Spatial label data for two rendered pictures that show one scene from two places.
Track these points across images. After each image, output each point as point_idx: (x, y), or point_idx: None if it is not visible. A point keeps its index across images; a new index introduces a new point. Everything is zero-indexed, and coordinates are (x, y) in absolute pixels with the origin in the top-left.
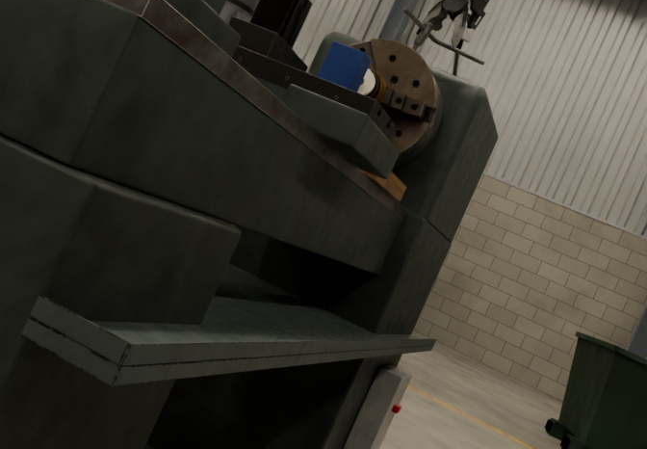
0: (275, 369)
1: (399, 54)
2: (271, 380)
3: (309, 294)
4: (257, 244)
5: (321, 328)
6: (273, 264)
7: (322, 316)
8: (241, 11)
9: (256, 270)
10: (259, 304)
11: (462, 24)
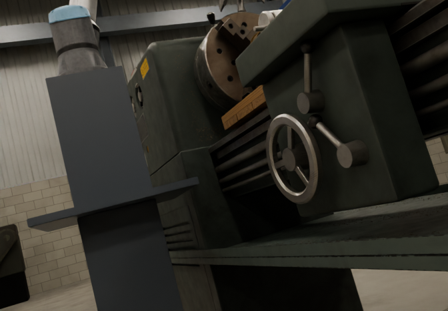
0: (303, 289)
1: (246, 20)
2: (305, 299)
3: (283, 223)
4: (225, 220)
5: (429, 199)
6: (247, 224)
7: (349, 215)
8: (97, 51)
9: (239, 238)
10: (437, 204)
11: None
